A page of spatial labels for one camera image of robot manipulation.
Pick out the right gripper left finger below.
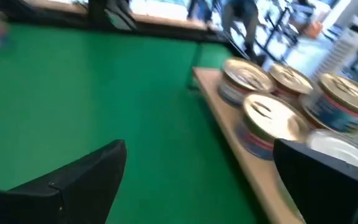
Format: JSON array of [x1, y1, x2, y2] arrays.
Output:
[[0, 139, 128, 224]]

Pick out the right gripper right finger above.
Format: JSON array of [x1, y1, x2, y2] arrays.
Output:
[[272, 138, 358, 224]]

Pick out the green tuna can silver lid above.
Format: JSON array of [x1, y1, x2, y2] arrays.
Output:
[[306, 129, 358, 175]]

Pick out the wooden shelf board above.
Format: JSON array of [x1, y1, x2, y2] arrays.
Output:
[[193, 67, 307, 224]]

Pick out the green table mat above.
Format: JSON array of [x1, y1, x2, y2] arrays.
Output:
[[0, 23, 260, 224]]

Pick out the person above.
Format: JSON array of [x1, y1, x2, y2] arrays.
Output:
[[219, 0, 260, 60]]

